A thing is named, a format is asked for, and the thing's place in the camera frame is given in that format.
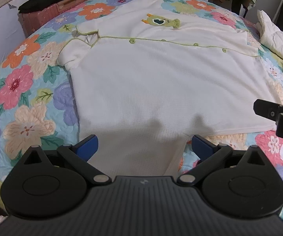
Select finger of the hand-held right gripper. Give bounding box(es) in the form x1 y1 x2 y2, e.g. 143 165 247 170
253 99 283 143

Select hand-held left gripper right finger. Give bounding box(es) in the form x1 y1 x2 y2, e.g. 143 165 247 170
177 135 269 186

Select white pajama shirt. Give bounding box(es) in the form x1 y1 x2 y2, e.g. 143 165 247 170
57 0 281 177

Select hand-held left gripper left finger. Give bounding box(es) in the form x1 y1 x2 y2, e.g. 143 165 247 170
16 135 112 185

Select floral quilted bedspread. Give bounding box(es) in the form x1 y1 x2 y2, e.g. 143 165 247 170
0 0 283 228

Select white quilted blanket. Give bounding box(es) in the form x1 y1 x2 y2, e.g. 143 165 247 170
256 10 283 64

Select pink suitcase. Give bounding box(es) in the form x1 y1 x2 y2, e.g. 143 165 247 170
18 0 96 38

